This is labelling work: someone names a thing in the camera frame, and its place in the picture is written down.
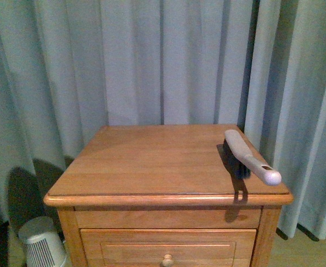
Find beige hand brush black bristles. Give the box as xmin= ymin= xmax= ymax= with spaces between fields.
xmin=225 ymin=130 xmax=281 ymax=186

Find wooden nightstand cabinet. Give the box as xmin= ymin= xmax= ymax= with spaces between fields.
xmin=44 ymin=125 xmax=293 ymax=266

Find light teal curtain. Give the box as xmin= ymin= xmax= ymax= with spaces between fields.
xmin=0 ymin=1 xmax=326 ymax=239

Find wooden drawer knob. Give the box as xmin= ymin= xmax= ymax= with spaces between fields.
xmin=161 ymin=254 xmax=174 ymax=267

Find white round space heater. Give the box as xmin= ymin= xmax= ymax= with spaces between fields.
xmin=18 ymin=216 xmax=67 ymax=267

